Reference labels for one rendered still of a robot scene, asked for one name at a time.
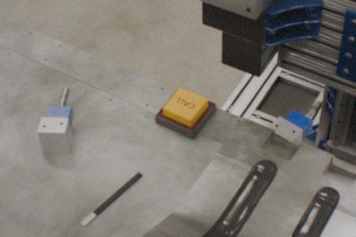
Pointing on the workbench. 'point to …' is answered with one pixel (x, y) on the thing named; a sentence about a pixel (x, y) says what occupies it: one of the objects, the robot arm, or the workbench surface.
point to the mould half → (167, 229)
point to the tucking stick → (111, 199)
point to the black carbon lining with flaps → (250, 200)
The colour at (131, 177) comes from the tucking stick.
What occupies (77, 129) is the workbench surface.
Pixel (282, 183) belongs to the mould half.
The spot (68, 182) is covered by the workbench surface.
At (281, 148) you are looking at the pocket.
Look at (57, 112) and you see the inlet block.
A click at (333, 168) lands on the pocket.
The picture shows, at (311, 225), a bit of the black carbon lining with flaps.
